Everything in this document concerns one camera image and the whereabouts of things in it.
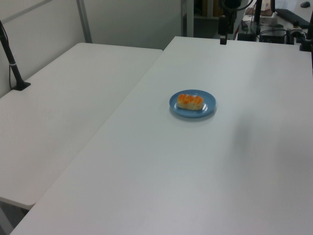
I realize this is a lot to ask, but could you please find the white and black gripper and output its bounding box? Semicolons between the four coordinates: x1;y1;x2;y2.
219;15;228;45

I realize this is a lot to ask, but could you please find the orange glazed bread roll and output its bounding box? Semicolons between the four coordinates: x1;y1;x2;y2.
177;93;204;111

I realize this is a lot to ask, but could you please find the black vertical pole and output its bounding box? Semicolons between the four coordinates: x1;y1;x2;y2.
254;0;263;26

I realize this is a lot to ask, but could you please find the brown cardboard box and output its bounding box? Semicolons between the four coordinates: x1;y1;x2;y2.
245;0;272;17

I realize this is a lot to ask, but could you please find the blue round plate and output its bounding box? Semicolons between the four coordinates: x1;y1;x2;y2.
169;90;217;118

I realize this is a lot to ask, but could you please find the black computer keyboard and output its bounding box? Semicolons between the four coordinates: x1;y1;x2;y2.
275;8;311;28

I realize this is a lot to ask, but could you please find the white side table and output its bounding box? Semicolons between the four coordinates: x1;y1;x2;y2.
0;42;164;207

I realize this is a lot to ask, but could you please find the grey metal frame post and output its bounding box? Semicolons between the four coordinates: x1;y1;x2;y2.
76;0;93;44

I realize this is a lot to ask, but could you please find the black camera pole with base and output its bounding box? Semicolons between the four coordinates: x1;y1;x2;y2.
0;20;32;92

